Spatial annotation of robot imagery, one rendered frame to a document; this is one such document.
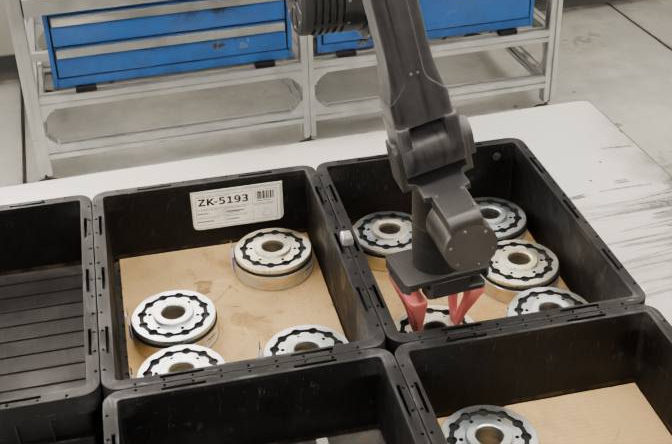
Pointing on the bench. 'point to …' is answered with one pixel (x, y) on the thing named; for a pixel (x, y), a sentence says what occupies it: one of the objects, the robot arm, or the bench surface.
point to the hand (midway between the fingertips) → (435, 324)
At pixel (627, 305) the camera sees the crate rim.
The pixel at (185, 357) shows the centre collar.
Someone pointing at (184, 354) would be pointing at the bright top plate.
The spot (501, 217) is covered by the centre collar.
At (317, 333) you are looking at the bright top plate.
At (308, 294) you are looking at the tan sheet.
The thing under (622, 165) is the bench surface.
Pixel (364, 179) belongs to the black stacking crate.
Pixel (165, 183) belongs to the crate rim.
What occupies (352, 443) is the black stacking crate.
